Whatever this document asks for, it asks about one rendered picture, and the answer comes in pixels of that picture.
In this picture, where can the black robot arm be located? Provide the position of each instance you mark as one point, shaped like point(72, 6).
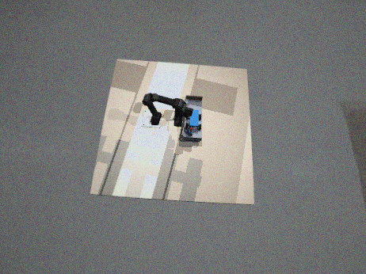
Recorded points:
point(177, 103)

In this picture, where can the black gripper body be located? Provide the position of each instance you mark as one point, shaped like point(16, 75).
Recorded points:
point(178, 122)

